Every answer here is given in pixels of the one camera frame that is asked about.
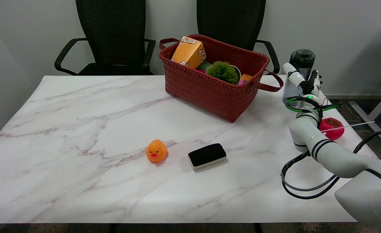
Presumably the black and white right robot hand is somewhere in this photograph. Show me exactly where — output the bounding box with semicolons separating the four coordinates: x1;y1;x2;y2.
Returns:
282;62;322;97

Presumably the green fuzzy ball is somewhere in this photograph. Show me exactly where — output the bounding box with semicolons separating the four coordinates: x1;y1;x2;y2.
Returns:
206;61;240;85

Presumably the white zip tie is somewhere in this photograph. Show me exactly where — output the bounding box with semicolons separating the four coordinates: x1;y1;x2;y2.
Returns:
320;121;375;132

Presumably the black translucent water bottle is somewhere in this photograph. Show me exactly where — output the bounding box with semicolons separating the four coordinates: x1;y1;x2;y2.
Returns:
282;49;316;106

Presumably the white desk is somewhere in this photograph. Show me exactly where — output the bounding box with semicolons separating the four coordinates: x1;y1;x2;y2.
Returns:
349;31;381;145

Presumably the black mesh office chair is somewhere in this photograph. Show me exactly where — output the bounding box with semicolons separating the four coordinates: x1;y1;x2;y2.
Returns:
54;0;157;76
196;0;281;75

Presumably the green cable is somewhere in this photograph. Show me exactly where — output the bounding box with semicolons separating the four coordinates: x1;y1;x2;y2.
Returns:
285;97;344;113

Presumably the thick black cable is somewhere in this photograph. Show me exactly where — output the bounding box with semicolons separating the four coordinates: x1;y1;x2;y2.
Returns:
281;130;381;200

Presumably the thin black cable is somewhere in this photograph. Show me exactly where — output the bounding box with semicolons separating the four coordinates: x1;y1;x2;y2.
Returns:
285;96;344;128

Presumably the orange rubber duck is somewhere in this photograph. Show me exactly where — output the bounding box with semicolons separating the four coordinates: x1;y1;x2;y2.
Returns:
145;139;168;163

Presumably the black whiteboard eraser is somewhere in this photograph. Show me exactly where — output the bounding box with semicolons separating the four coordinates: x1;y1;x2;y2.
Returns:
188;143;227;171

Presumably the red woven basket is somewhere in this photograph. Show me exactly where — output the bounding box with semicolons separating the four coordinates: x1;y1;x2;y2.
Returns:
159;34;284;123

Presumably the orange popcorn box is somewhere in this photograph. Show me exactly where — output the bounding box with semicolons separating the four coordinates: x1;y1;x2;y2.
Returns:
171;36;207;70

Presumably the red persimmon toy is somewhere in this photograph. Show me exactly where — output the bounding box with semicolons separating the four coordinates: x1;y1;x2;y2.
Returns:
318;117;345;141

